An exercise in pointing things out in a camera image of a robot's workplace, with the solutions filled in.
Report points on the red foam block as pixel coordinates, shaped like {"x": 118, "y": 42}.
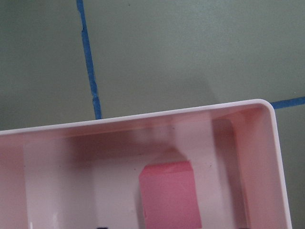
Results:
{"x": 169, "y": 198}

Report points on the pink plastic bin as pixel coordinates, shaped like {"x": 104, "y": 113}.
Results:
{"x": 210, "y": 167}

